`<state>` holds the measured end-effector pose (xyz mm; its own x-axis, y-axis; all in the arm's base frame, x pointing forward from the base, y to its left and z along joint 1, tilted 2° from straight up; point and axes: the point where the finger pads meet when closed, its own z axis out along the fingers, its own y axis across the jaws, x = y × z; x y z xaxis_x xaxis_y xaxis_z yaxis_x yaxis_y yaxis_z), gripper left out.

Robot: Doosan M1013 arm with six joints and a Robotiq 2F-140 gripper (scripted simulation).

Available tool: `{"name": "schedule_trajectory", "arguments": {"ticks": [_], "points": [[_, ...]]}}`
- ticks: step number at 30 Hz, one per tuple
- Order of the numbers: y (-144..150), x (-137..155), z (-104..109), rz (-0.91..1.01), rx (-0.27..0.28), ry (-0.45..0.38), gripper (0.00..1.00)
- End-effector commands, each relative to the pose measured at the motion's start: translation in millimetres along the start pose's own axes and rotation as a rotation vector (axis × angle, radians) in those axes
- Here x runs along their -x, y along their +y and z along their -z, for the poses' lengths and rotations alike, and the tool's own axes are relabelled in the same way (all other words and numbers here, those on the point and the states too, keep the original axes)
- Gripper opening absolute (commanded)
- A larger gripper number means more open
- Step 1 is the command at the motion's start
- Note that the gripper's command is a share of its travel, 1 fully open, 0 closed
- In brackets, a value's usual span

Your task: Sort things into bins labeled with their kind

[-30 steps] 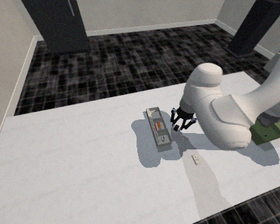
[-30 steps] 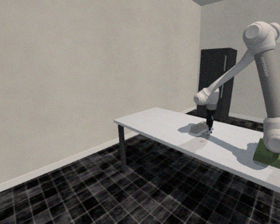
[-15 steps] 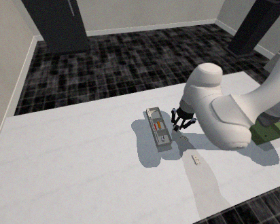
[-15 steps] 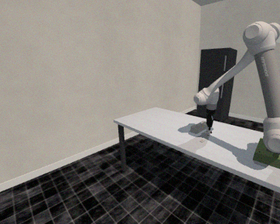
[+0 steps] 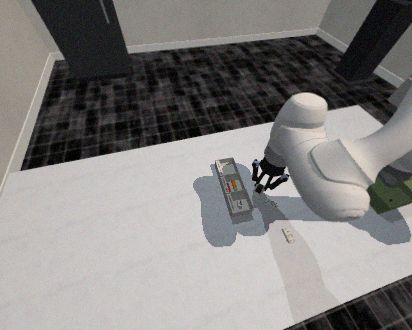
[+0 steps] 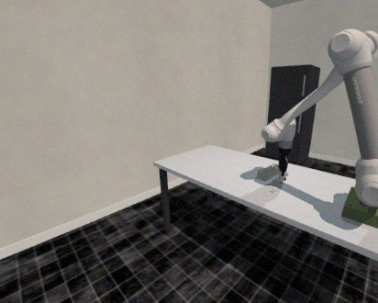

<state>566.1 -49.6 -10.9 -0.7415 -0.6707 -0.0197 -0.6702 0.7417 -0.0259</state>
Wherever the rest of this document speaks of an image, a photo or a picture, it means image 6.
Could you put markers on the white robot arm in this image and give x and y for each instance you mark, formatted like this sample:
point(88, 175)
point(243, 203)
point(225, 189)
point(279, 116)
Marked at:
point(351, 55)

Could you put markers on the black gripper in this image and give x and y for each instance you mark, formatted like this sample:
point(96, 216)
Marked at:
point(284, 162)

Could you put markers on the grey three-compartment bin rack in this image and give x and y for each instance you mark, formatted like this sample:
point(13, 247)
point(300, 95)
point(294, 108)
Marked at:
point(268, 172)

